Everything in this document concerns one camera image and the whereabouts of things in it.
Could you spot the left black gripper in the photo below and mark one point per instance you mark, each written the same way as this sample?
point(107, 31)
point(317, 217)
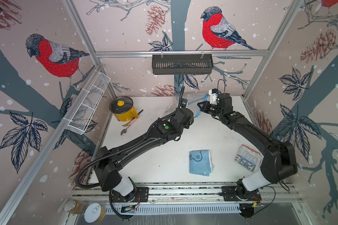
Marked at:
point(188, 123)

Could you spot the glass jar amber content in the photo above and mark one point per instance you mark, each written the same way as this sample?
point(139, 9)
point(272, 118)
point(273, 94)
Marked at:
point(76, 207)

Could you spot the white mesh wall basket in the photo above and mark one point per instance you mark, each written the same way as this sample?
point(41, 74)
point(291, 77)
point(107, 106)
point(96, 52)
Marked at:
point(80, 121)

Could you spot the black wire shelf basket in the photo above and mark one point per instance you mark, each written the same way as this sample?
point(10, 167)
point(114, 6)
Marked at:
point(182, 64)

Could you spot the pink handled fork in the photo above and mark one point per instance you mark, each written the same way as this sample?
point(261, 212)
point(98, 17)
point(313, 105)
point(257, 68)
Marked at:
point(128, 123)

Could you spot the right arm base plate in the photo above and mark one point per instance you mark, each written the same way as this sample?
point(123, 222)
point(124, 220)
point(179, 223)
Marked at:
point(235, 194)

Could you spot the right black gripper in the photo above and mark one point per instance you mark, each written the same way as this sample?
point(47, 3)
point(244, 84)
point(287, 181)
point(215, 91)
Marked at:
point(206, 107)

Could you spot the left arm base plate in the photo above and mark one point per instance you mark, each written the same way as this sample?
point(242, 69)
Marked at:
point(139, 194)

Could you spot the blue folded towel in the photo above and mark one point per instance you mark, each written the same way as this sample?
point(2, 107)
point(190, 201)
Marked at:
point(200, 163)

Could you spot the metal spoon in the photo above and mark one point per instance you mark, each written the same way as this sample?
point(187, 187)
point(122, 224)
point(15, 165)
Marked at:
point(124, 131)

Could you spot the tin can white lid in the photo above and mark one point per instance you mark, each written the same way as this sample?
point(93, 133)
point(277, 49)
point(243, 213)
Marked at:
point(94, 213)

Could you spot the clear vacuum bag blue zip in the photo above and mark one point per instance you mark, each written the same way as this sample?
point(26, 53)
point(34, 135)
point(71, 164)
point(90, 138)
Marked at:
point(192, 100)

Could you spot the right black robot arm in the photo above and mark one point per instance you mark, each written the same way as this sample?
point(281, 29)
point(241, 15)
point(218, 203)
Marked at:
point(279, 160)

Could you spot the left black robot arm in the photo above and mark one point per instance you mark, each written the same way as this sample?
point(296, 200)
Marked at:
point(160, 132)

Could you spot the yellow pot with lid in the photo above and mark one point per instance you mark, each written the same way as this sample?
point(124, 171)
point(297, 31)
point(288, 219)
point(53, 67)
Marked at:
point(123, 109)

